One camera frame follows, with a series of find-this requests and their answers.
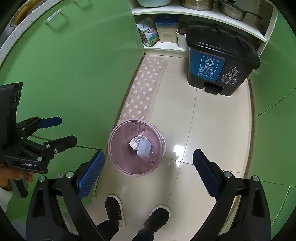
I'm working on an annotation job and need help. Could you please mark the left hand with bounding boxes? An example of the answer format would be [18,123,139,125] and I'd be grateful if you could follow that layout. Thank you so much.
[0,164,24,191]

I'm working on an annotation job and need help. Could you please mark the left black shoe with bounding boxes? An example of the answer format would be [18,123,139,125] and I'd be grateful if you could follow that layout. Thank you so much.
[105,194,125,229]

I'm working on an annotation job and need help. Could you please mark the black shoe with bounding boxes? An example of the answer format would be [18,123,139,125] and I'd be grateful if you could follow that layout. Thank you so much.
[144,205,171,232]
[105,194,125,229]

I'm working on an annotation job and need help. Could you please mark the green cabinet doors right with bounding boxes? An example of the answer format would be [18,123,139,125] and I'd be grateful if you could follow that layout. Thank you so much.
[247,13,295,237]

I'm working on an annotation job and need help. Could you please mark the green cabinet doors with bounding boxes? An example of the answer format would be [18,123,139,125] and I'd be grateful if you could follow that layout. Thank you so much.
[1,1,143,178]
[247,13,295,237]

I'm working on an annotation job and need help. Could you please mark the green cabinet doors left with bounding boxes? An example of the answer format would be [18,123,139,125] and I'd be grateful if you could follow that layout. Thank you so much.
[1,1,143,178]

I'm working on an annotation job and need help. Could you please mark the pink plastic waste basket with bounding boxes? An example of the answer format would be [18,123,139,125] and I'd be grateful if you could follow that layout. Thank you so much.
[108,118,166,176]

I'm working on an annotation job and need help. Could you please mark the crumpled white paper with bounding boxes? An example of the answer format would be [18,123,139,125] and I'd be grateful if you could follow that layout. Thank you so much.
[129,135,152,157]

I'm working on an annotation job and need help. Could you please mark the right black shoe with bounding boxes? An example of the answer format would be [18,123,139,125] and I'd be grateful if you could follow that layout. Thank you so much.
[144,205,171,232]

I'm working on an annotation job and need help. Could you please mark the pink polka dot mat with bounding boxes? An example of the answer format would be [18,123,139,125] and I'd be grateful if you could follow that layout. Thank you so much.
[119,56,168,121]

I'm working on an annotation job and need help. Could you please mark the printed food bag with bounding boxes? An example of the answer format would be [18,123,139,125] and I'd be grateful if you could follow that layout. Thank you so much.
[136,17,159,47]

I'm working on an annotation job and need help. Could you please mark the white shelf unit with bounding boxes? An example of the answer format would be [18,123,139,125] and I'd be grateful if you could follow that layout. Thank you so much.
[128,1,278,56]

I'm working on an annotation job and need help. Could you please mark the black blue pedal bin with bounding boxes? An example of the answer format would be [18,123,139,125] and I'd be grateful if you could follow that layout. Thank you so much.
[186,21,261,96]

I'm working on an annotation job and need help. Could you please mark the beige blue-lidded container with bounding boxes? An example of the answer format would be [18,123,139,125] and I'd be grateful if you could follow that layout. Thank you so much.
[154,14,180,43]

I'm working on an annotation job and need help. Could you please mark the light blue basin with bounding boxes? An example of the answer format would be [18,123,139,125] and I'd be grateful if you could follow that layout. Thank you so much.
[137,0,171,8]

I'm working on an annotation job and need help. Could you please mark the steel pot on shelf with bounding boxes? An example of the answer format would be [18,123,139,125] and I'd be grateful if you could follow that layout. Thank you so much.
[180,0,214,11]

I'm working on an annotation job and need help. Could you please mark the steel pan with handle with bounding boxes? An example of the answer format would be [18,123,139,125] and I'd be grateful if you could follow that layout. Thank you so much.
[218,0,263,21]

